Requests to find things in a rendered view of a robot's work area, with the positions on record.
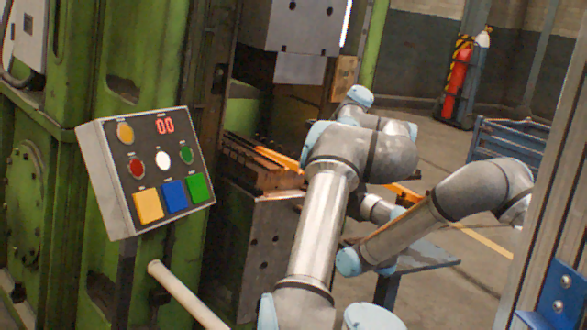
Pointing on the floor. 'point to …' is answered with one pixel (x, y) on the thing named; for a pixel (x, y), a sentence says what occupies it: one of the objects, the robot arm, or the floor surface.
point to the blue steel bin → (509, 141)
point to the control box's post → (127, 248)
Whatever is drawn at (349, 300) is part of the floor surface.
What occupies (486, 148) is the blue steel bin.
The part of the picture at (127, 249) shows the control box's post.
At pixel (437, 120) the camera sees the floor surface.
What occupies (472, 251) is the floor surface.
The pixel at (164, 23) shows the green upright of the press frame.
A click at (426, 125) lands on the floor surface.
